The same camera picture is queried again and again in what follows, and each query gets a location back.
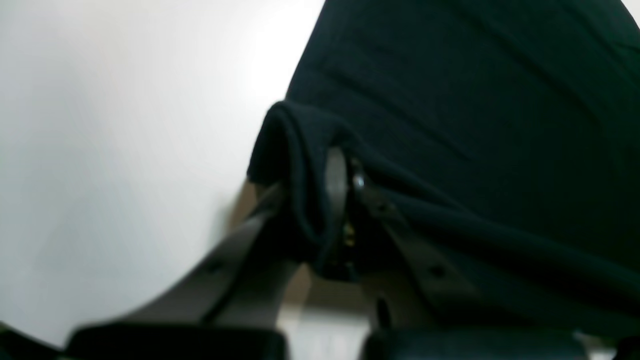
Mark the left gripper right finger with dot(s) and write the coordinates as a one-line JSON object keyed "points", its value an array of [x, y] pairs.
{"points": [[406, 281]]}

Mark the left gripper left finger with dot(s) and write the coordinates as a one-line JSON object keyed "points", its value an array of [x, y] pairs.
{"points": [[239, 284]]}

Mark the black T-shirt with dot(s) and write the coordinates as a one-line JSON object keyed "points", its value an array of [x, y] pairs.
{"points": [[506, 130]]}

